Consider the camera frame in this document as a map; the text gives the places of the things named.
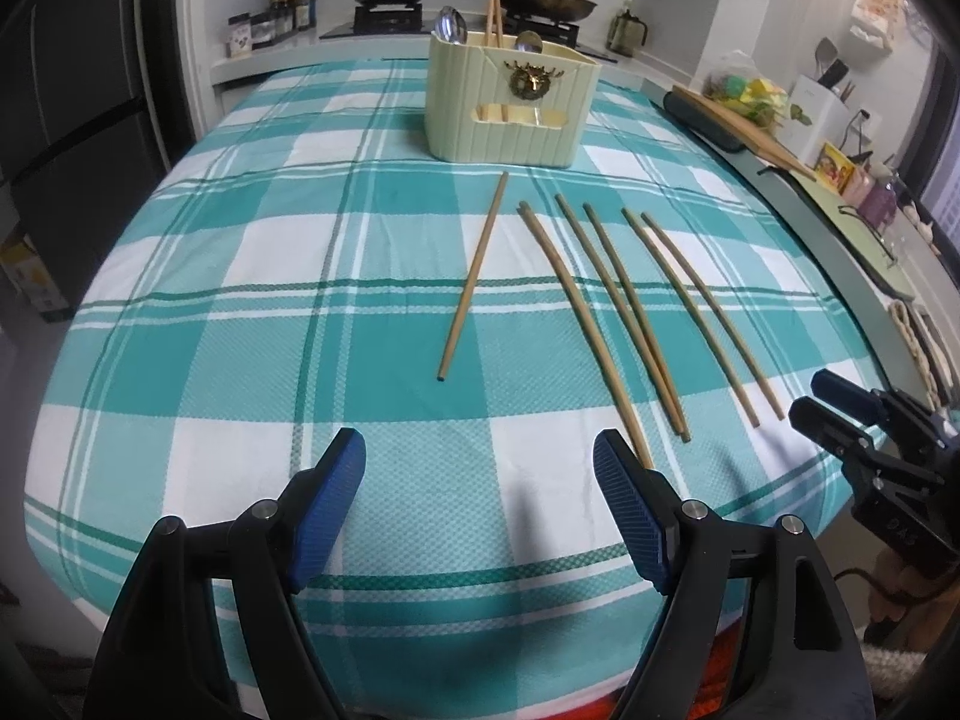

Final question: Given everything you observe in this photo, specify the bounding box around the bamboo chopstick five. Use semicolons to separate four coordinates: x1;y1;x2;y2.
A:
583;203;692;442

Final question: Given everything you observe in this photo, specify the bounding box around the bamboo chopstick six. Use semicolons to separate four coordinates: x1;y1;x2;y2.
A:
622;208;760;427

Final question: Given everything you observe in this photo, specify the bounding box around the bamboo chopstick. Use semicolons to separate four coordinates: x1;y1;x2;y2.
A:
483;0;494;47

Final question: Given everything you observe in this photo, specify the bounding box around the small silver spoon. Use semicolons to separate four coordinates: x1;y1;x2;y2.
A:
514;29;544;54

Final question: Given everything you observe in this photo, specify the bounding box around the bamboo chopstick two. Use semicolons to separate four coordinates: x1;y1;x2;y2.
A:
490;0;509;124

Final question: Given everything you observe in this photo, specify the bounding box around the cream utensil holder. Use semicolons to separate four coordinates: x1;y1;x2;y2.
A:
425;31;601;167

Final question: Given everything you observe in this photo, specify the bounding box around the black refrigerator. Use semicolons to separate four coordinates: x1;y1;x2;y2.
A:
2;0;195;305

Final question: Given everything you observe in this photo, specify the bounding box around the large silver spoon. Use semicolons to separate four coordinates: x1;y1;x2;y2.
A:
433;5;469;46

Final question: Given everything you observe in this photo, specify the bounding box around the teal plaid tablecloth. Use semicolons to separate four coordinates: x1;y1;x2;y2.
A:
25;60;880;718

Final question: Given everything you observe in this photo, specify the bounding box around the white knife block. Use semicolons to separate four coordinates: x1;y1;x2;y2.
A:
778;37;853;167

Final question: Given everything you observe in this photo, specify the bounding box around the yellow snack package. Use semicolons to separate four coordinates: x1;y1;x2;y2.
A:
814;142;856;195

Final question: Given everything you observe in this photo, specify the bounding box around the bamboo chopstick one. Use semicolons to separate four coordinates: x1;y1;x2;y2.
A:
436;171;509;382

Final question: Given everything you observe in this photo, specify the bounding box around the bamboo chopstick three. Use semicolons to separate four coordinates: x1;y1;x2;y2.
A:
517;202;654;470

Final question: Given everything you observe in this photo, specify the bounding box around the bamboo chopstick seven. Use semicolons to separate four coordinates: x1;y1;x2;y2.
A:
636;211;786;426

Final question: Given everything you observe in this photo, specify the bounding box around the bamboo chopstick four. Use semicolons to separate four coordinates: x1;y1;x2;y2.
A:
555;193;690;439

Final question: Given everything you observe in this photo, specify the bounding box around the black gas stove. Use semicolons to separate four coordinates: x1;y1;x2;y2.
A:
317;0;620;65

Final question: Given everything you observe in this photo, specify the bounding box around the bag of colourful sponges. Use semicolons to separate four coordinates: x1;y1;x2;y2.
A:
703;50;812;133

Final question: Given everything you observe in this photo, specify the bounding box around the spice rack with bottles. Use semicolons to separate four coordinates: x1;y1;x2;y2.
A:
224;0;317;59

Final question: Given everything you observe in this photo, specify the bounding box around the dark rolled mat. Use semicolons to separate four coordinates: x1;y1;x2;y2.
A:
662;91;745;153

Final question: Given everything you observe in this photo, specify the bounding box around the wooden cutting board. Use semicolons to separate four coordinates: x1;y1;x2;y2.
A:
672;85;817;181

